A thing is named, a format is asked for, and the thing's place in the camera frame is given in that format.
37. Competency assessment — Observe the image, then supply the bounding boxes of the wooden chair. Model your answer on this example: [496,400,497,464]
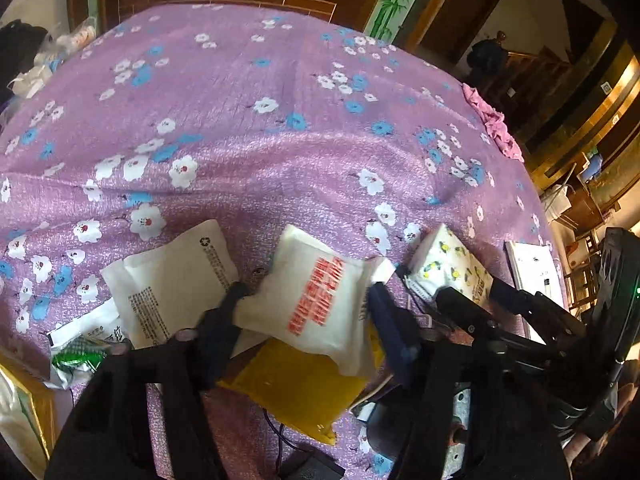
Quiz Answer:
[562,232,606,311]

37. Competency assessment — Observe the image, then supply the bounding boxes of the clear plastic bags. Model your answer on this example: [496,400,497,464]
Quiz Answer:
[10,17,98,98]

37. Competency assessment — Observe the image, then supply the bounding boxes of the black power adapter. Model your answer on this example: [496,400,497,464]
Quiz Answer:
[277,452,346,480]

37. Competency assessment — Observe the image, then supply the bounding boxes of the green and white packet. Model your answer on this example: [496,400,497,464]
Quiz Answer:
[47,300,133,391]

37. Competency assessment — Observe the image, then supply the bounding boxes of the white packet with red print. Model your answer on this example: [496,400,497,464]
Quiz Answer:
[234,224,396,378]

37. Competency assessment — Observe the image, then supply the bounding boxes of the person's right hand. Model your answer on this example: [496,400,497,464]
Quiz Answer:
[562,377,640,463]

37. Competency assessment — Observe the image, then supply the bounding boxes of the bamboo painted panel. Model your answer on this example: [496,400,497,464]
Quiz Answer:
[362,0,436,46]

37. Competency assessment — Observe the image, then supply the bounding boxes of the black cable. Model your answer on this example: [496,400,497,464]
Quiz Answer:
[262,407,301,461]

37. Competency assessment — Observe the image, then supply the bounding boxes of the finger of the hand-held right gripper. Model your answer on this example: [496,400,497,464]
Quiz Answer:
[490,277,586,342]
[435,287,501,342]

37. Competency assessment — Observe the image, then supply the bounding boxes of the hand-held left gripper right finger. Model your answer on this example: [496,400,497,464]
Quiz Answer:
[367,282,571,480]

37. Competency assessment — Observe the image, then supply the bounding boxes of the white packet with grey print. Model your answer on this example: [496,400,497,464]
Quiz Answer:
[100,219,240,351]

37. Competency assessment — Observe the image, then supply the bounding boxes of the wooden counter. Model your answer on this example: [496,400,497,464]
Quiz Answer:
[525,25,640,241]

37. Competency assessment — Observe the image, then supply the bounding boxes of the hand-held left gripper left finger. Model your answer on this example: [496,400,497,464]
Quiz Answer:
[44,282,251,480]

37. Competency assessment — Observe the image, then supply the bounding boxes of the white floral tissue packet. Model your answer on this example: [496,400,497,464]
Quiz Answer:
[407,224,496,306]

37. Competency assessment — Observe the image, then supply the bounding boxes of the black bag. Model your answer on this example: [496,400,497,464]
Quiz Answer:
[0,20,48,106]

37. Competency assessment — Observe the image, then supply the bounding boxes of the pink cloth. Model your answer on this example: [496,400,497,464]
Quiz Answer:
[461,82,526,163]

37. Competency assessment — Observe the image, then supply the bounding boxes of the white flat box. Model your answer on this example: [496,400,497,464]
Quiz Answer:
[504,240,568,311]

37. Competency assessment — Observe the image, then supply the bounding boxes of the black round object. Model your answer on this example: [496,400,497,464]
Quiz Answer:
[365,400,416,461]

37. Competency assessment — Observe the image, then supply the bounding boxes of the purple floral blanket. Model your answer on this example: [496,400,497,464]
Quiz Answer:
[0,2,576,480]

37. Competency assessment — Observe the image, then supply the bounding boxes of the yellow padded envelope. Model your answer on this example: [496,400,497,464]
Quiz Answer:
[217,335,386,446]

